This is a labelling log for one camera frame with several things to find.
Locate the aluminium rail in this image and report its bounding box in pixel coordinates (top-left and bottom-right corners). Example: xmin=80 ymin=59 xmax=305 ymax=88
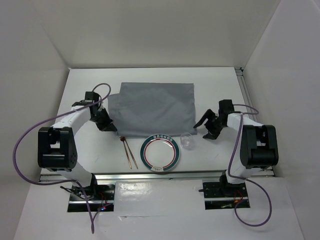
xmin=39 ymin=168 xmax=275 ymax=182
xmin=234 ymin=67 xmax=253 ymax=107

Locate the aluminium right side rail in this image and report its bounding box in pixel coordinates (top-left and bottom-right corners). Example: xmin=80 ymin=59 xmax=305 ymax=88
xmin=234 ymin=67 xmax=253 ymax=107

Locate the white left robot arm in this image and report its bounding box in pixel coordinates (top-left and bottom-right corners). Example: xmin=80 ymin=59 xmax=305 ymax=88
xmin=37 ymin=91 xmax=117 ymax=200

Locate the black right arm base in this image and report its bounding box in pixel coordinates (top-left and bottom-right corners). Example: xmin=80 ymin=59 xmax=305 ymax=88
xmin=199 ymin=176 xmax=251 ymax=210

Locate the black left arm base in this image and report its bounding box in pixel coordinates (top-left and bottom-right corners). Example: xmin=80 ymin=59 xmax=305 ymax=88
xmin=60 ymin=184 xmax=116 ymax=213

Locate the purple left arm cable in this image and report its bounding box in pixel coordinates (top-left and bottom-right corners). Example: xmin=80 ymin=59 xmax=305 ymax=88
xmin=14 ymin=83 xmax=112 ymax=235

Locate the aluminium front rail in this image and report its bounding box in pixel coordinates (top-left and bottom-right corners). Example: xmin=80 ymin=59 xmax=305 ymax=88
xmin=39 ymin=168 xmax=275 ymax=182

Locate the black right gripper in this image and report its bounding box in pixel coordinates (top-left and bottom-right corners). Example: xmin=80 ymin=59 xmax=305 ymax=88
xmin=194 ymin=108 xmax=226 ymax=140

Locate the white plate green red rim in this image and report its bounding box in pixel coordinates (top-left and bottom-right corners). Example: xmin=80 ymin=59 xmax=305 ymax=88
xmin=139 ymin=134 xmax=181 ymax=173

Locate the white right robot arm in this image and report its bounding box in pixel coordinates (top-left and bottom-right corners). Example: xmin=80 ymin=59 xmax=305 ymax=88
xmin=193 ymin=99 xmax=279 ymax=196

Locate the copper fork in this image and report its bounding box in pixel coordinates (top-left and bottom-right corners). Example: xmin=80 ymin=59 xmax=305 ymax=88
xmin=119 ymin=136 xmax=132 ymax=169

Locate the clear plastic cup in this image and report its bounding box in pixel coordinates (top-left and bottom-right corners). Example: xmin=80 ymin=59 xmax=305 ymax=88
xmin=179 ymin=132 xmax=195 ymax=150

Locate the grey cloth placemat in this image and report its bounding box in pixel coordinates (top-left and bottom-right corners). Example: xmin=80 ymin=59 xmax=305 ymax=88
xmin=108 ymin=82 xmax=197 ymax=138

